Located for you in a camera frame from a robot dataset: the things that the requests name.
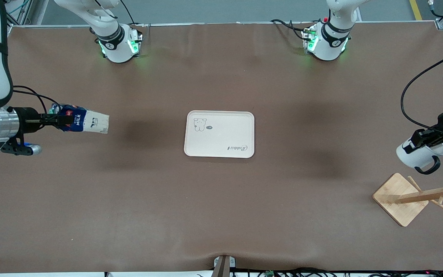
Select white smiley cup black handle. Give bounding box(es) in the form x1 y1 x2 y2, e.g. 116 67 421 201
396 135 443 175

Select blue white milk carton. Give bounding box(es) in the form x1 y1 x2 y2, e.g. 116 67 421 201
48 104 110 134

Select cream rectangular tray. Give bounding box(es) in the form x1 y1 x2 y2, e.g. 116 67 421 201
184 111 255 159

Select wooden mug tree stand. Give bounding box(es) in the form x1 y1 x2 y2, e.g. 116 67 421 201
373 165 443 227

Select black base cables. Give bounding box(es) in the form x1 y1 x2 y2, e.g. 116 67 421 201
120 0 146 28
271 18 324 41

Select brown camera mount post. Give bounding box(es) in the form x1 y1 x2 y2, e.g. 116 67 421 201
211 255 236 277

